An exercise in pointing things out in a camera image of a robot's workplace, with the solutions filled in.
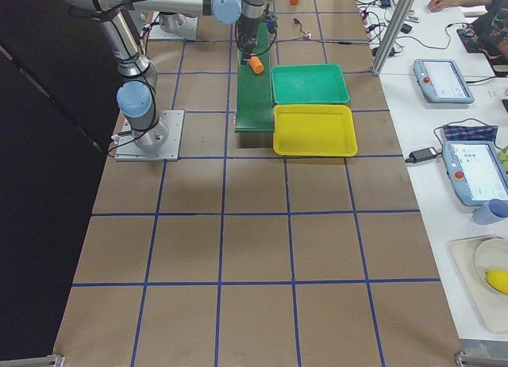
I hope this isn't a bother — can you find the yellow banana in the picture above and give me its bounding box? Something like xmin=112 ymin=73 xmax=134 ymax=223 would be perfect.
xmin=485 ymin=269 xmax=508 ymax=295

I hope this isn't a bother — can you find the aluminium frame post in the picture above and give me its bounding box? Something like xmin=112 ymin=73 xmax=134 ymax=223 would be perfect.
xmin=371 ymin=0 xmax=415 ymax=75

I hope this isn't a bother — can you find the blue patterned cloth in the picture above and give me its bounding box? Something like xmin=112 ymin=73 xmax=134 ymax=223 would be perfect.
xmin=442 ymin=125 xmax=498 ymax=141

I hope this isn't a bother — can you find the plain orange cylinder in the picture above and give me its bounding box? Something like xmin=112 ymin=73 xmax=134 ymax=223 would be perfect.
xmin=248 ymin=56 xmax=264 ymax=75

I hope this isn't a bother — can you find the teach pendant far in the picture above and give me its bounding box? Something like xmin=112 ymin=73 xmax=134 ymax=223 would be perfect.
xmin=413 ymin=59 xmax=475 ymax=104

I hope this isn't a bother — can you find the yellow plastic tray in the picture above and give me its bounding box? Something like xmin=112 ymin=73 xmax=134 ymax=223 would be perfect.
xmin=273 ymin=104 xmax=358 ymax=157

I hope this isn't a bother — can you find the person hand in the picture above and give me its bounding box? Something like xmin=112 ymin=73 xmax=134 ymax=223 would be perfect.
xmin=427 ymin=0 xmax=449 ymax=13

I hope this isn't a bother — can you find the beige tray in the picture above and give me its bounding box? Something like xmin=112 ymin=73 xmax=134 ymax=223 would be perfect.
xmin=449 ymin=235 xmax=507 ymax=334

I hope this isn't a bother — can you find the blue cup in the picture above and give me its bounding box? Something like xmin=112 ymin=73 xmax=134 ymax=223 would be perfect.
xmin=472 ymin=199 xmax=508 ymax=225

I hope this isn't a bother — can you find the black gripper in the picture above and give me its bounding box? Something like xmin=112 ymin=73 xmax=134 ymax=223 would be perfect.
xmin=235 ymin=10 xmax=278 ymax=61

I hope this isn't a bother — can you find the teach pendant near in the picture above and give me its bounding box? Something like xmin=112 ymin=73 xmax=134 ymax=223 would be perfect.
xmin=442 ymin=141 xmax=507 ymax=207

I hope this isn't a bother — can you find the red black wire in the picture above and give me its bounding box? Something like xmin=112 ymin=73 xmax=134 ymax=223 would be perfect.
xmin=292 ymin=17 xmax=372 ymax=47

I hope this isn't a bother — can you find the green conveyor belt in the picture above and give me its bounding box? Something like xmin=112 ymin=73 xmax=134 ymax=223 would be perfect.
xmin=235 ymin=23 xmax=274 ymax=133

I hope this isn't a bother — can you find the teach pendant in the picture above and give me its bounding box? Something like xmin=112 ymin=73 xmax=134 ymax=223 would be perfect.
xmin=413 ymin=59 xmax=475 ymax=104
xmin=442 ymin=141 xmax=507 ymax=207

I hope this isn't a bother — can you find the black power adapter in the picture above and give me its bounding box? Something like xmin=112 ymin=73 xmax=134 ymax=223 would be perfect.
xmin=405 ymin=147 xmax=441 ymax=164

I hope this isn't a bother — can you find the green plastic tray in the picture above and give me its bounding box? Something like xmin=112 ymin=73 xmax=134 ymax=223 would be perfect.
xmin=271 ymin=64 xmax=350 ymax=104

